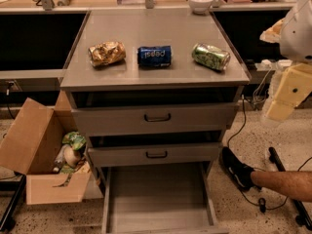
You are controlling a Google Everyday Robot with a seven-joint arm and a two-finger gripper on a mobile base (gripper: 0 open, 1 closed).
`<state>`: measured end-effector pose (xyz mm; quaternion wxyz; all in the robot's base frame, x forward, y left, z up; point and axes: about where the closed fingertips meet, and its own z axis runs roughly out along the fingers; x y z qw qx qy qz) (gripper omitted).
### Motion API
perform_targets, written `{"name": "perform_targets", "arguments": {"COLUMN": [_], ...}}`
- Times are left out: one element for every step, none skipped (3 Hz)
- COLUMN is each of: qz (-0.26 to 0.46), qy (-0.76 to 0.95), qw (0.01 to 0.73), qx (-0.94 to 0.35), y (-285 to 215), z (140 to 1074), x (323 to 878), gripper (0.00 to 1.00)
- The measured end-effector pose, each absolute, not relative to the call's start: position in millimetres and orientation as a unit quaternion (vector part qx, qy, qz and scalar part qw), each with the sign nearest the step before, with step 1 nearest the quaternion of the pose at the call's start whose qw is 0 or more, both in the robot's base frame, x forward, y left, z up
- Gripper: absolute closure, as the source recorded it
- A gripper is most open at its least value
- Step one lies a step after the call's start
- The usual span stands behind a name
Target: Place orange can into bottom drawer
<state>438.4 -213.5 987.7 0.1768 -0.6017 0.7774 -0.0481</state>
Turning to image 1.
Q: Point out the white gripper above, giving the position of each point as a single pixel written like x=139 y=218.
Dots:
x=297 y=38

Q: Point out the crushed orange gold can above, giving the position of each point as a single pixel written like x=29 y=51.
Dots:
x=106 y=53

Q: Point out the green soda can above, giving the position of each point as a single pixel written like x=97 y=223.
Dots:
x=211 y=56

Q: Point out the top grey drawer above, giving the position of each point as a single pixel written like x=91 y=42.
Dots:
x=161 y=119

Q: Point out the grey drawer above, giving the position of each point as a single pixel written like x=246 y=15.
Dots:
x=159 y=199
x=161 y=119
x=153 y=154

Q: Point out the blue pepsi can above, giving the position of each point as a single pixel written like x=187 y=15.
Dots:
x=157 y=56

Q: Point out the middle grey drawer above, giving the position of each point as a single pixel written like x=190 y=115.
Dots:
x=153 y=154

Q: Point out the grey drawer cabinet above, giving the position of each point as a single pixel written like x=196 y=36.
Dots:
x=125 y=83

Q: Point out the bottom grey drawer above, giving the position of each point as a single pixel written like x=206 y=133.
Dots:
x=159 y=199

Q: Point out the white power strip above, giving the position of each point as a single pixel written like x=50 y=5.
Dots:
x=281 y=63

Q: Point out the white bowl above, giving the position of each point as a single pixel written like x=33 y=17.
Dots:
x=199 y=6

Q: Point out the black shoe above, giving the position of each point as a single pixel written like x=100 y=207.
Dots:
x=238 y=171

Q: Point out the bare human leg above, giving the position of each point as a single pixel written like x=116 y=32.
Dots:
x=295 y=185

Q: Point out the black metal floor bar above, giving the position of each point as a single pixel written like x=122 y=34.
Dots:
x=303 y=218

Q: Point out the green snack bag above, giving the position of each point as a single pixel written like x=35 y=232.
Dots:
x=75 y=140

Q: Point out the clear plastic bottle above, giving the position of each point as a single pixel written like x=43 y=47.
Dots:
x=60 y=160

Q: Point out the open cardboard box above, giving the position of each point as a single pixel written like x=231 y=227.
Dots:
x=31 y=146

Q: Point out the black stand leg left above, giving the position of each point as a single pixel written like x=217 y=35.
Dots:
x=14 y=186

